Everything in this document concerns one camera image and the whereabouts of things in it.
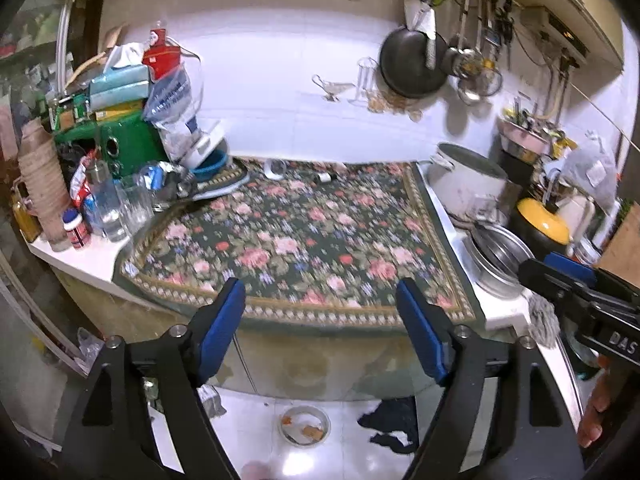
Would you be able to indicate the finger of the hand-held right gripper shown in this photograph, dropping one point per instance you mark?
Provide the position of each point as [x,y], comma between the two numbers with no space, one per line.
[570,266]
[575,300]

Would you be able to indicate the red snack packet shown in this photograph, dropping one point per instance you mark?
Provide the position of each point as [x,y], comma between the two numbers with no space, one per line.
[80,180]

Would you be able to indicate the hanging steel strainer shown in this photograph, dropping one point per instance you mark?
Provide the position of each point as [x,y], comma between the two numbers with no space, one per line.
[480,85]

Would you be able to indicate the stacked metal bowls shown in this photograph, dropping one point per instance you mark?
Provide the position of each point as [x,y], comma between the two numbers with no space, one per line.
[500,260]

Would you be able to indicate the floral tablecloth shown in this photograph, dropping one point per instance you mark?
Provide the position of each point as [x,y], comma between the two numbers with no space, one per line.
[300,240]

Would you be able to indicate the clear plastic bottle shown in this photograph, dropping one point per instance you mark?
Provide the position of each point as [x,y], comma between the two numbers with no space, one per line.
[107,205]

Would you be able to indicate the white rice cooker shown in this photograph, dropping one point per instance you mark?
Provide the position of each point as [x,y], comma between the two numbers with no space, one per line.
[465,185]

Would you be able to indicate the pink basket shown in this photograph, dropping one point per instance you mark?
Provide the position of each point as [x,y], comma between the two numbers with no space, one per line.
[522,140]

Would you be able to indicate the white kettle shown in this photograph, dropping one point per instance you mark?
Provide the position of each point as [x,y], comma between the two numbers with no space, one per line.
[575,215]

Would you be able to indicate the red-labelled pill bottle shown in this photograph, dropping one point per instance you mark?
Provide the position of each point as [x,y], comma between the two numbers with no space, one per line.
[76,232]

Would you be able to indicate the tall clear glass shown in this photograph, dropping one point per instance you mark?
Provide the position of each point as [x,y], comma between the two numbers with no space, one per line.
[365,82]

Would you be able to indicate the black wok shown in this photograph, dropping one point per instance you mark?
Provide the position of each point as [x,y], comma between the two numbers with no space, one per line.
[407,67]

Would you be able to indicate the glass gravy boat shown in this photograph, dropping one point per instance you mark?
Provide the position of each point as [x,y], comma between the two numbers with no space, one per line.
[330,91]

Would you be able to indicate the clear bag of white powder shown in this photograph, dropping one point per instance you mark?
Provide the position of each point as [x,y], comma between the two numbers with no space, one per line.
[172,105]

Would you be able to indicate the pet food bowl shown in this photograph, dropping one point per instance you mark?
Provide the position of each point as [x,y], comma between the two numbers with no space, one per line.
[300,435]

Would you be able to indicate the hanging steel ladle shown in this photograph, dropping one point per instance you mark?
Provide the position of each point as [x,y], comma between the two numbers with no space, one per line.
[457,57]

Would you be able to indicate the crumpled clear plastic bag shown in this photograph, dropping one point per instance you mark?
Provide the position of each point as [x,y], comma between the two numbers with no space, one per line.
[90,347]

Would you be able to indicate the steel steamer basket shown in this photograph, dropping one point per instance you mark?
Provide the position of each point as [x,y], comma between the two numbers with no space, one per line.
[172,192]

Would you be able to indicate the person's right hand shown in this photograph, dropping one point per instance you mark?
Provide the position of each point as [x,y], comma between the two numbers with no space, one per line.
[595,415]

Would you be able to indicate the blue plastic bowl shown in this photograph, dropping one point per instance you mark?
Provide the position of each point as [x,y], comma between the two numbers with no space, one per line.
[212,167]

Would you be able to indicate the teal tissue box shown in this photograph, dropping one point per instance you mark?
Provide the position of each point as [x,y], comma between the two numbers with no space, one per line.
[120,85]

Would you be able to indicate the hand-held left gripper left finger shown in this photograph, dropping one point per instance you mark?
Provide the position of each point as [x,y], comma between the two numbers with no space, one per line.
[222,330]

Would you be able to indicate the amber oil bottle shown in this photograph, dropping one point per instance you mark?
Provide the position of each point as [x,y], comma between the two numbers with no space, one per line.
[25,220]

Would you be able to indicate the green appliance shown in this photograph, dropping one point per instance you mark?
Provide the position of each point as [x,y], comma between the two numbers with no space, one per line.
[130,142]

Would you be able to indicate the wooden cutting board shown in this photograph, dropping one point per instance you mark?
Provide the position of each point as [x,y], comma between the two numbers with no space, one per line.
[622,245]

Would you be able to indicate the dark cloth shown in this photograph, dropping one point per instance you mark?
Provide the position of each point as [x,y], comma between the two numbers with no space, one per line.
[395,420]

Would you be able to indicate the red bottle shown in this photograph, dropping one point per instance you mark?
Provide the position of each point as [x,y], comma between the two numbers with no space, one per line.
[160,57]

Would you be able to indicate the small clear plastic container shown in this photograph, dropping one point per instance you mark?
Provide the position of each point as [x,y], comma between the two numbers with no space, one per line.
[267,170]

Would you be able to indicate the yellow-lidded pot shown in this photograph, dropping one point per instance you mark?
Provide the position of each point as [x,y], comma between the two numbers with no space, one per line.
[542,222]

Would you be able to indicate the stack of brown paper cups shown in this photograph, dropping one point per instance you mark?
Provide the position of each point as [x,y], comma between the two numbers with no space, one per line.
[42,185]

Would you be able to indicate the clear glass jar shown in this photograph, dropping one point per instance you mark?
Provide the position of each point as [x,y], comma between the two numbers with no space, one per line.
[135,205]

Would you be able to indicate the grey plastic bag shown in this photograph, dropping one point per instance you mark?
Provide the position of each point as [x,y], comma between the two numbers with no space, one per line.
[592,170]

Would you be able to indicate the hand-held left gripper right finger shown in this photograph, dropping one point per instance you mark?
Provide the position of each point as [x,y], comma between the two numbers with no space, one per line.
[422,335]

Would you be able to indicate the grey rag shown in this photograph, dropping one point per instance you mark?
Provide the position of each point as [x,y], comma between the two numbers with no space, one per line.
[542,320]

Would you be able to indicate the blue foil packet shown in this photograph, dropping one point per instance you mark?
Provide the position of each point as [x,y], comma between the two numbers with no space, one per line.
[156,175]

